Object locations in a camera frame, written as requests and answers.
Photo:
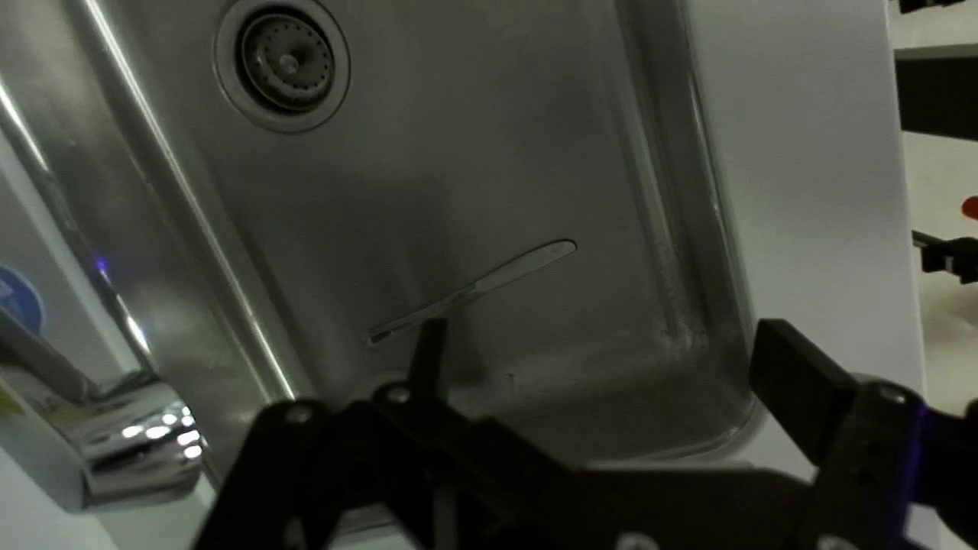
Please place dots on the stainless steel sink basin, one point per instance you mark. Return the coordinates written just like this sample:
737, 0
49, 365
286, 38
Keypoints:
536, 169

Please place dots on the chrome sink faucet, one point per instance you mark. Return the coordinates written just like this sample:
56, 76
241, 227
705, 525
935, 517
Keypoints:
93, 446

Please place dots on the sink drain plug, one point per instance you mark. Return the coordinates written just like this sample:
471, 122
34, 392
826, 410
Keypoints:
281, 61

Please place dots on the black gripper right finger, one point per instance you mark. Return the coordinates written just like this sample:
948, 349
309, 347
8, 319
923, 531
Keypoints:
802, 385

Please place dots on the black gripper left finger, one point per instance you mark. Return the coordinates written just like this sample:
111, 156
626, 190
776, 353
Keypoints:
428, 354

